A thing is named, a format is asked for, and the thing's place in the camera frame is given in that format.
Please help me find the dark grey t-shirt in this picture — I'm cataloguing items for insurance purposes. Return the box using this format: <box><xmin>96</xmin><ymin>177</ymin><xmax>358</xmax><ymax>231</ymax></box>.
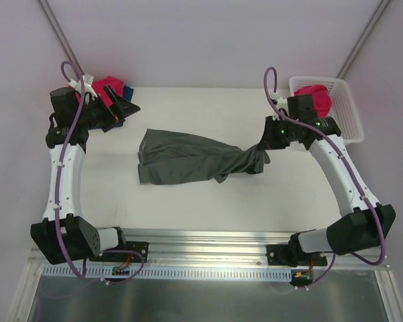
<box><xmin>138</xmin><ymin>129</ymin><xmax>271</xmax><ymax>185</ymax></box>

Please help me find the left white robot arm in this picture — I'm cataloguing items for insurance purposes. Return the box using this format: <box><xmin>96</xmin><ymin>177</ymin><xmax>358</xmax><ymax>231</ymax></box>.
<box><xmin>30</xmin><ymin>85</ymin><xmax>140</xmax><ymax>265</ymax></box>

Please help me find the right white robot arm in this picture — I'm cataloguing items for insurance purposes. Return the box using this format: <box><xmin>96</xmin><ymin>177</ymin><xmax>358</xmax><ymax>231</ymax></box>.
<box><xmin>258</xmin><ymin>92</ymin><xmax>396</xmax><ymax>267</ymax></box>

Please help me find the folded pink t-shirt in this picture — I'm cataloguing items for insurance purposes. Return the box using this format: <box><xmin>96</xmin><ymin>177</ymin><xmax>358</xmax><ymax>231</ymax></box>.
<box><xmin>74</xmin><ymin>76</ymin><xmax>125</xmax><ymax>109</ymax></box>

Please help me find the folded blue t-shirt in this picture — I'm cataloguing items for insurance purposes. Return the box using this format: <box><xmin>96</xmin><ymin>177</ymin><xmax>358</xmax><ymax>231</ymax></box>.
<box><xmin>100</xmin><ymin>85</ymin><xmax>134</xmax><ymax>114</ymax></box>

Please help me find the crumpled pink t-shirt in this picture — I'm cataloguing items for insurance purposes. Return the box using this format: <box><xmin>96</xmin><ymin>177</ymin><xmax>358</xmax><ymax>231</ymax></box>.
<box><xmin>294</xmin><ymin>84</ymin><xmax>332</xmax><ymax>117</ymax></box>

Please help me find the white plastic basket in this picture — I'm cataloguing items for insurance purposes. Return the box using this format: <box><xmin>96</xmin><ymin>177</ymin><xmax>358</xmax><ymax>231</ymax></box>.
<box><xmin>289</xmin><ymin>76</ymin><xmax>365</xmax><ymax>145</ymax></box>

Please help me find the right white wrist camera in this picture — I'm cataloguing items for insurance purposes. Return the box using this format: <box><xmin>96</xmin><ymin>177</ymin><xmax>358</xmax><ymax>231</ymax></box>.
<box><xmin>270</xmin><ymin>93</ymin><xmax>288</xmax><ymax>111</ymax></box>

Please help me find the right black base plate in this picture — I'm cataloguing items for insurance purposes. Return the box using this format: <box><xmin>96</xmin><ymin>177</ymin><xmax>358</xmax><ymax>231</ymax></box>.
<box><xmin>266</xmin><ymin>244</ymin><xmax>327</xmax><ymax>268</ymax></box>

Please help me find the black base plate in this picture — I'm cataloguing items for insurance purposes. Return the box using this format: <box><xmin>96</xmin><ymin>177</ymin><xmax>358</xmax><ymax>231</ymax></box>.
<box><xmin>89</xmin><ymin>241</ymin><xmax>149</xmax><ymax>263</ymax></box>
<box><xmin>266</xmin><ymin>244</ymin><xmax>327</xmax><ymax>268</ymax></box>

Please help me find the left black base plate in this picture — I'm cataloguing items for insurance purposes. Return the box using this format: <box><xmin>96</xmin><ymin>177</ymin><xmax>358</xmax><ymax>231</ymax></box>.
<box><xmin>89</xmin><ymin>241</ymin><xmax>149</xmax><ymax>263</ymax></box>

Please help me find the aluminium mounting rail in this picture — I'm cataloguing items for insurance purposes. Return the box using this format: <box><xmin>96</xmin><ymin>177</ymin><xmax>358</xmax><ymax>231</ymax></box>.
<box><xmin>28</xmin><ymin>227</ymin><xmax>390</xmax><ymax>270</ymax></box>

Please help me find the white slotted cable duct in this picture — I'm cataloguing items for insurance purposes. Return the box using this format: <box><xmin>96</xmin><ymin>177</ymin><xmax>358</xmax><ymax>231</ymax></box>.
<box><xmin>42</xmin><ymin>265</ymin><xmax>294</xmax><ymax>282</ymax></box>

